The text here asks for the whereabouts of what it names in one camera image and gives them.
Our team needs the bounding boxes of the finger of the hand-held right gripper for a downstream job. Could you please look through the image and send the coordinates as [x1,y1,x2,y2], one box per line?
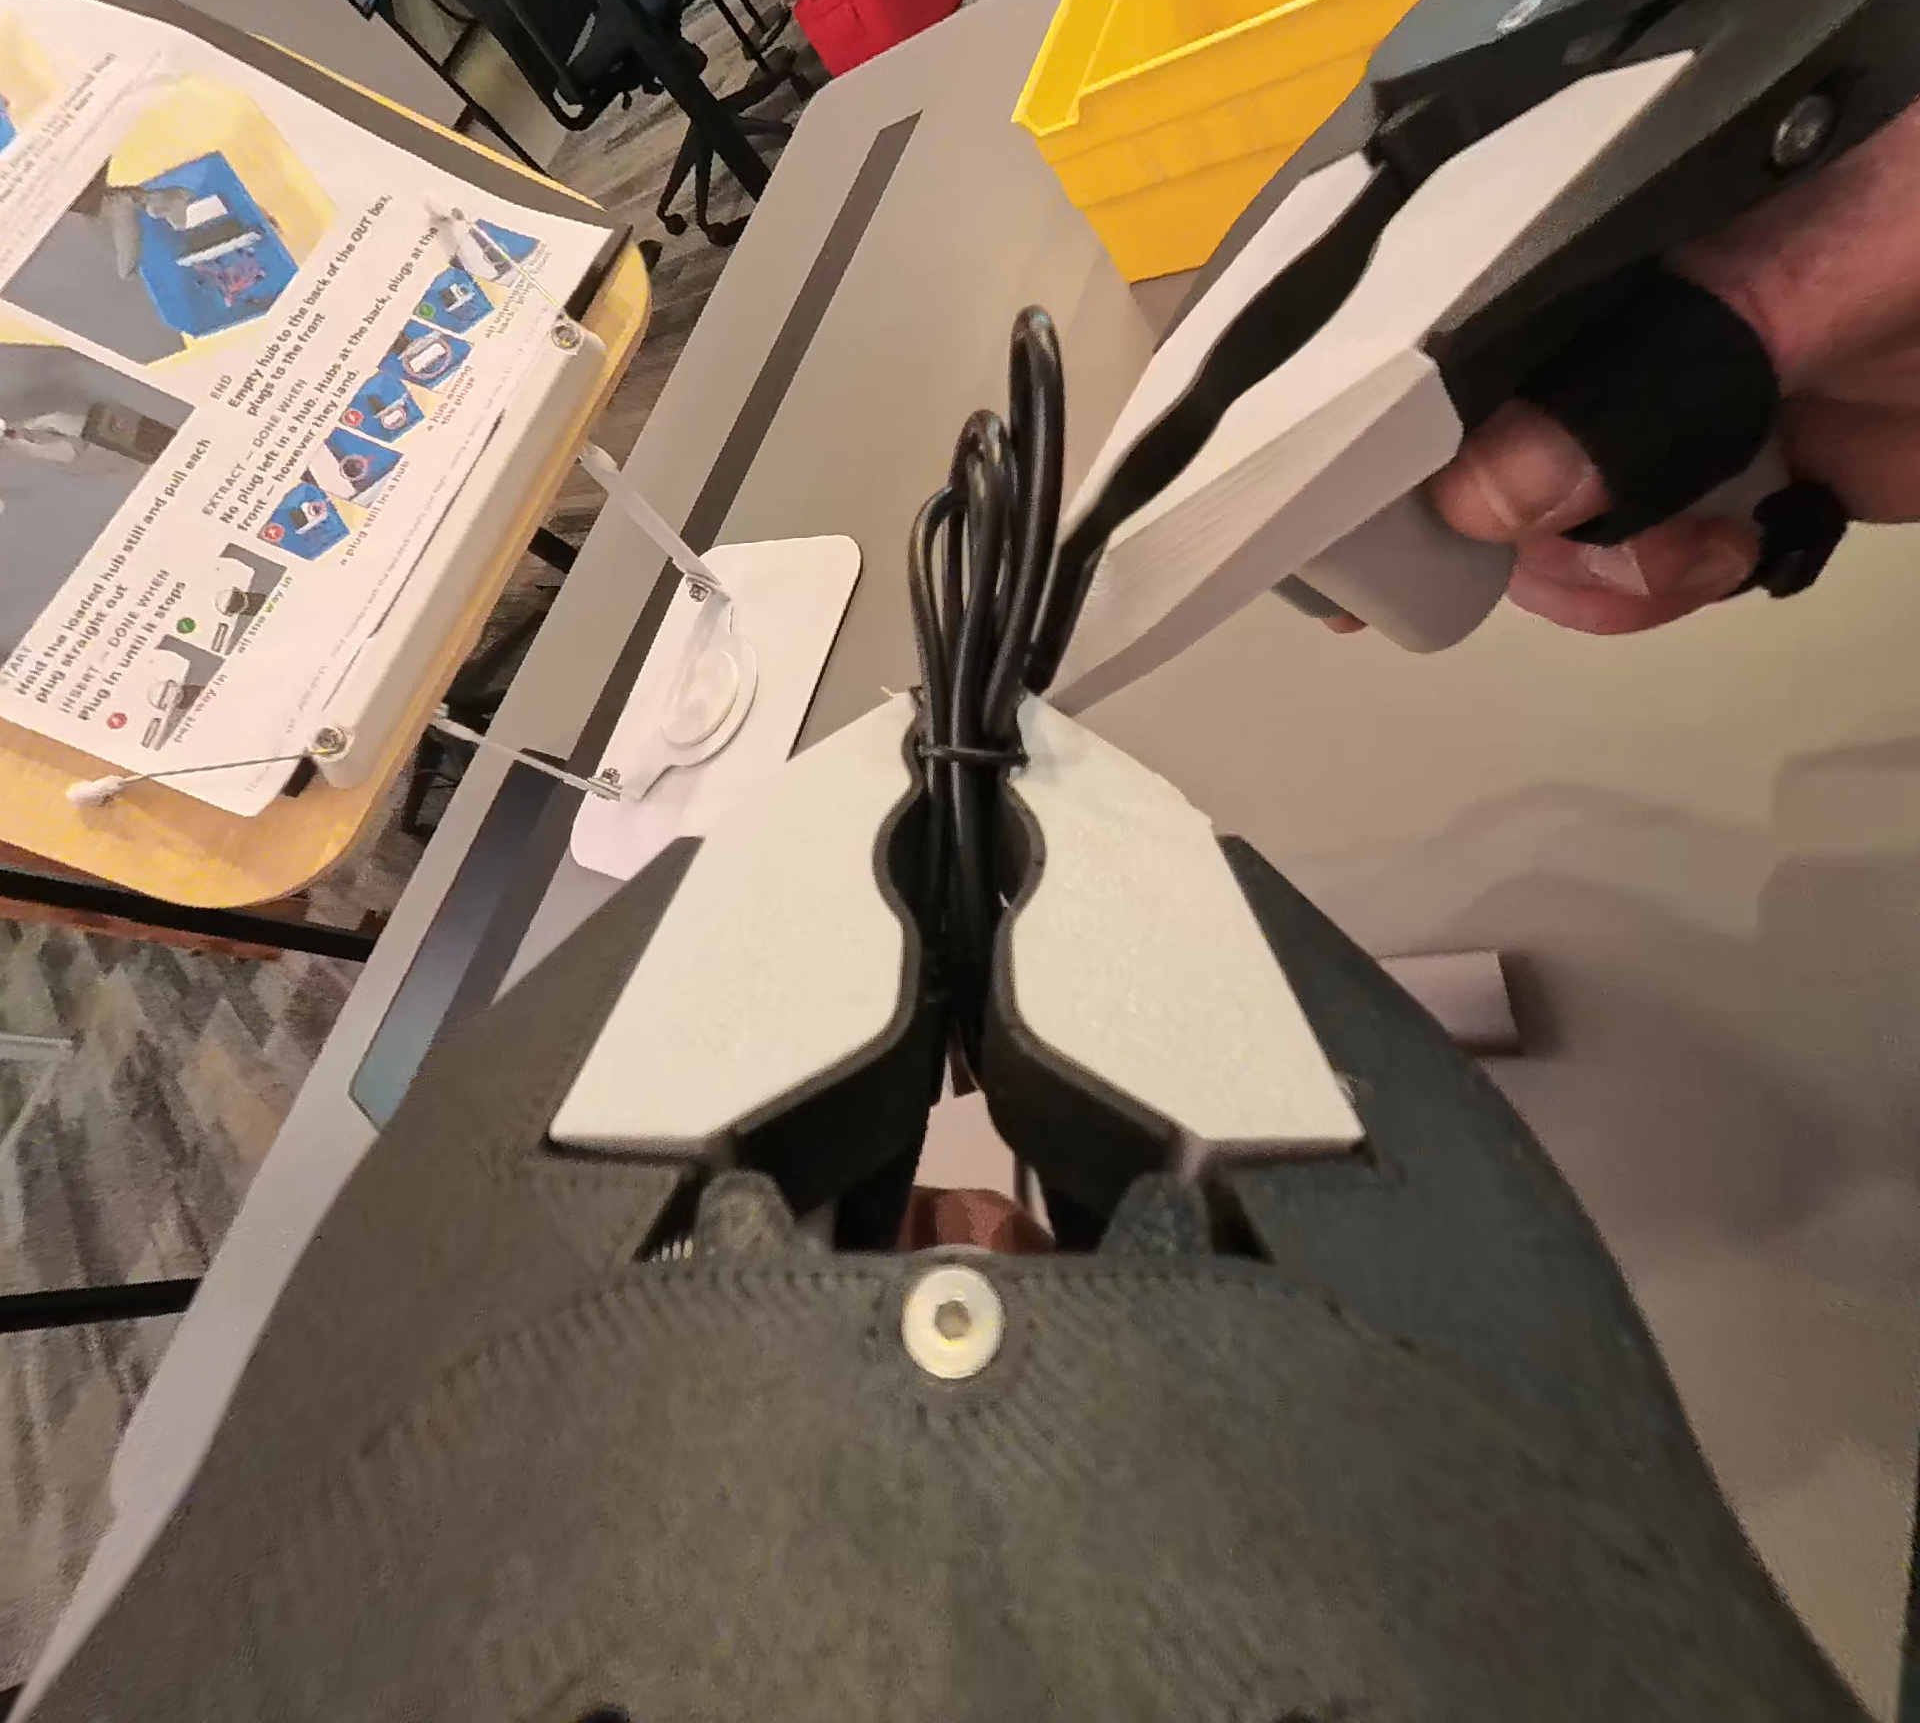
[1042,49,1699,705]
[1049,155,1386,555]

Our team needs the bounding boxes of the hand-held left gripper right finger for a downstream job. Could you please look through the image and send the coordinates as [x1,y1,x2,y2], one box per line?
[982,695,1369,1251]

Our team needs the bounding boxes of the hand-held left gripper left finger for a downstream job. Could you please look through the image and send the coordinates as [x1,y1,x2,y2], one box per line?
[547,697,931,1251]

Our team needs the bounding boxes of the yellow plastic bin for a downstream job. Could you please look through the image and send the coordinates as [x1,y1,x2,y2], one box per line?
[1012,0,1644,285]

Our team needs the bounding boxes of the grey usb hub with cable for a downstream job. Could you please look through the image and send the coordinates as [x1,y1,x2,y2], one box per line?
[1375,947,1528,1053]

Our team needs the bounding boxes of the black usb cable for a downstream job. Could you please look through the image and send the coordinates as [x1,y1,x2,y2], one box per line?
[912,305,1069,1095]

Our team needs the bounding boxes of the person's right hand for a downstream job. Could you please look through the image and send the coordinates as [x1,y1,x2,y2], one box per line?
[1423,121,1920,637]

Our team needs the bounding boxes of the black office chair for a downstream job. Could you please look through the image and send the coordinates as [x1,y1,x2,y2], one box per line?
[545,0,797,247]

